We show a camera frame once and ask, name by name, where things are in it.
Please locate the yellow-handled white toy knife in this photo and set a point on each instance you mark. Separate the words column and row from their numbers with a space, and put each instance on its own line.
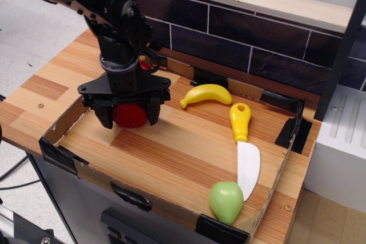
column 248, row 155

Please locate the white grooved block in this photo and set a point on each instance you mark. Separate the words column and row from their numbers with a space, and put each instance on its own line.
column 337, row 167

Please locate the green toy pear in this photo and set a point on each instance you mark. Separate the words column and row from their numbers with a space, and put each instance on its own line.
column 226, row 201

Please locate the black bracket with bolt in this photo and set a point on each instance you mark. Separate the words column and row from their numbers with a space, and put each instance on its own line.
column 15, row 229

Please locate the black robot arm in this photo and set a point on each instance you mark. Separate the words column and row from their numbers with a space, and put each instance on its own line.
column 121, row 30

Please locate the yellow toy banana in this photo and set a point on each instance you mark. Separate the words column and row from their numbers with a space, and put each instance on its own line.
column 206, row 92

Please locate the cardboard fence with black tape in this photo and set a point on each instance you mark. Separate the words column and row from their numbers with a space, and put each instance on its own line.
column 163, row 173

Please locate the red-capped basil spice bottle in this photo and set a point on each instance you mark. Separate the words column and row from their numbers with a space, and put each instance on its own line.
column 130, row 115

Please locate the black device under table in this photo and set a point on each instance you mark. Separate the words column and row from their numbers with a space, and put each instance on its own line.
column 125, row 228

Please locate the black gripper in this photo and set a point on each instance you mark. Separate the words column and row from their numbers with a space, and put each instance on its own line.
column 124, row 84

